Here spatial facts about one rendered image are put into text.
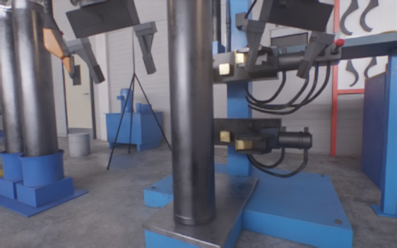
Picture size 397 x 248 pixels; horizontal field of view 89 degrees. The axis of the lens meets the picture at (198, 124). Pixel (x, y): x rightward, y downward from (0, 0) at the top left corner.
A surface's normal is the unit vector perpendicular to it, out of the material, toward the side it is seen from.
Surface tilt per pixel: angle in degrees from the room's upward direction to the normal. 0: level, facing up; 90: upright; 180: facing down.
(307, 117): 90
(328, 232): 90
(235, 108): 90
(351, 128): 90
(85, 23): 114
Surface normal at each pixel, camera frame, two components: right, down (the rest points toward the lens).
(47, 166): 0.71, 0.04
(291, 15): 0.11, 0.47
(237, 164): -0.44, 0.08
